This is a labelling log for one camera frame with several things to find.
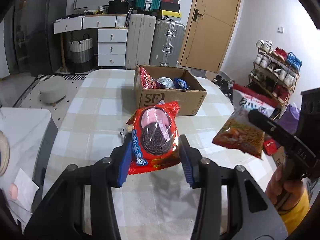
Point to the SF cardboard box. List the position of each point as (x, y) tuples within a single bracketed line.
[(189, 101)]

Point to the yellow sleeve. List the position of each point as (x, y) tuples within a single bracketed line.
[(292, 218)]

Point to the black bag on desk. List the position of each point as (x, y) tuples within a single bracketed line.
[(118, 7)]

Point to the blue Oreo snack pack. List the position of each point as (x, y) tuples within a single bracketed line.
[(181, 84)]

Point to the red Oreo snack pack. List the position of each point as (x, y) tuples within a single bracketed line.
[(154, 138)]

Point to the wooden door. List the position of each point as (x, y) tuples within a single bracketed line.
[(209, 30)]

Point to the silver cracker snack pack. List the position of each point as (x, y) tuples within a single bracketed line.
[(166, 82)]

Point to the right hand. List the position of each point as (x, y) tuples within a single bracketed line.
[(275, 188)]

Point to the red snack bag in box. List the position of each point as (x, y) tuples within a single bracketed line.
[(146, 80)]

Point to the white drawer desk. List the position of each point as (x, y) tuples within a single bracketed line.
[(111, 37)]

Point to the white side table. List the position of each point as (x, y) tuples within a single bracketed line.
[(30, 133)]

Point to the wooden shoe rack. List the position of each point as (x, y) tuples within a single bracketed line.
[(275, 72)]

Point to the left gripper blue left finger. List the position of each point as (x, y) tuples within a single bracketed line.
[(124, 158)]

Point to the shoes on floor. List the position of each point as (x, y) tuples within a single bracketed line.
[(226, 86)]

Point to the stack of shoe boxes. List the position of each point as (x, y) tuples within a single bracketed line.
[(169, 10)]

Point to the beige suitcase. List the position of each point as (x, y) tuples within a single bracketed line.
[(141, 30)]

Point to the dark grey refrigerator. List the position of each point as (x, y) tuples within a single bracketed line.
[(43, 46)]

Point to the woven laundry basket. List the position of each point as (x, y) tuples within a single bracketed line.
[(81, 53)]

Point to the silver suitcase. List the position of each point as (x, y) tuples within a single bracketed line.
[(167, 43)]

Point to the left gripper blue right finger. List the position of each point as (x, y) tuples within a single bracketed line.
[(190, 158)]

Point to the grey round stool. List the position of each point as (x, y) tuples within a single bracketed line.
[(52, 90)]

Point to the white red noodle snack bag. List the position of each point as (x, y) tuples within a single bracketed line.
[(237, 132)]

